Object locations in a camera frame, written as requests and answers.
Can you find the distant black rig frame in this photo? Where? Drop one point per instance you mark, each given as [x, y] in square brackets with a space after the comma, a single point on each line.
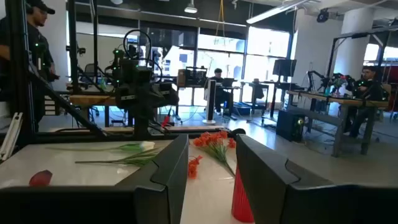
[357, 35]

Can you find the long wooden workbench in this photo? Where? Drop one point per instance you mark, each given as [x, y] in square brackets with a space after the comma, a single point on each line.
[337, 101]

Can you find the white ceiling light strip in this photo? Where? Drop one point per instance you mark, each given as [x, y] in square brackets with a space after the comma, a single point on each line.
[273, 12]

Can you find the black computer tower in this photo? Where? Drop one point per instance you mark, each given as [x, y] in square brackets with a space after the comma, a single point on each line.
[290, 126]

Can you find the person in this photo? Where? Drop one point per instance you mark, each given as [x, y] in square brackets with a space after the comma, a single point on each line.
[219, 84]
[37, 53]
[368, 87]

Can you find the white black tower fan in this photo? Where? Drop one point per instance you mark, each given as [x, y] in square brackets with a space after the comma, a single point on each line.
[211, 101]

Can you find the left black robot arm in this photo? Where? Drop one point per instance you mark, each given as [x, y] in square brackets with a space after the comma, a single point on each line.
[141, 124]

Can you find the distant black robot arms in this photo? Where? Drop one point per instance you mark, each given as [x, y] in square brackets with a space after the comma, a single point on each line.
[326, 81]

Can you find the black perforated crate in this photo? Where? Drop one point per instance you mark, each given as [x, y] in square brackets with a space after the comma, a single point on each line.
[192, 77]

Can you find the white plastic strip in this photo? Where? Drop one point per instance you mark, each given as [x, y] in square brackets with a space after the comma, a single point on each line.
[11, 137]

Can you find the black ceiling device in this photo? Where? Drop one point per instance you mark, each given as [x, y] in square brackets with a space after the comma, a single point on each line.
[322, 15]

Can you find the black monitor on stand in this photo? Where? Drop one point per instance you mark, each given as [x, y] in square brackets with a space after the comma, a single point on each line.
[284, 68]

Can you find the dark red artificial tulip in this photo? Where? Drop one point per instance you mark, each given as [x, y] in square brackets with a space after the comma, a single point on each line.
[40, 179]

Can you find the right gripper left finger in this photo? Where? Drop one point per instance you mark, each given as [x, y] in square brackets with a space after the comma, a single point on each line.
[155, 199]

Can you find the small red tag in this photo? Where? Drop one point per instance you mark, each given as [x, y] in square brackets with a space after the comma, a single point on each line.
[166, 119]

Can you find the red ribbed glass vase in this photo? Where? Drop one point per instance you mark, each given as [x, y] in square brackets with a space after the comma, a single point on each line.
[241, 202]

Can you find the white artificial tulip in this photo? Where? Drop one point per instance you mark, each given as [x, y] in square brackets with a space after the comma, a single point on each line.
[146, 145]

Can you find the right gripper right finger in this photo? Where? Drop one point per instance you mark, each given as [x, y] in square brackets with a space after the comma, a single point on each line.
[280, 193]

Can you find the grey pendant lamp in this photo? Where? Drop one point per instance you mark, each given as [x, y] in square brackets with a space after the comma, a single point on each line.
[190, 8]

